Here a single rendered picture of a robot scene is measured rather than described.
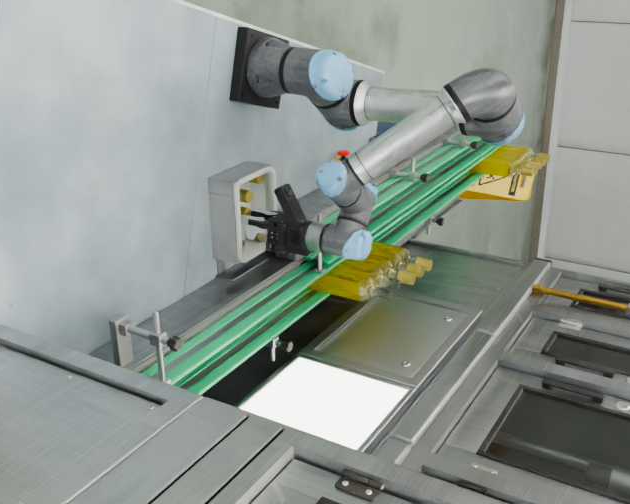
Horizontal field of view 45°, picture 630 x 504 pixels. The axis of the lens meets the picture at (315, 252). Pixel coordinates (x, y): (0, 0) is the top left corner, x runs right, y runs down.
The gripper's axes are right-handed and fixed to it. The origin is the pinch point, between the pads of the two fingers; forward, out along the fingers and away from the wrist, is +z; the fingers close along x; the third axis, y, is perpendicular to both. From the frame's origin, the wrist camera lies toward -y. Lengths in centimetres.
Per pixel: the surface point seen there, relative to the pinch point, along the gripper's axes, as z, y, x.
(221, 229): 2.2, 2.4, -7.5
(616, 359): -89, 39, 44
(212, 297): -1.3, 16.8, -16.9
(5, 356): -4, 3, -78
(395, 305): -28, 34, 35
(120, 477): -46, 2, -93
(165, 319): 1.2, 17.1, -31.6
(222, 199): 1.3, -5.9, -7.7
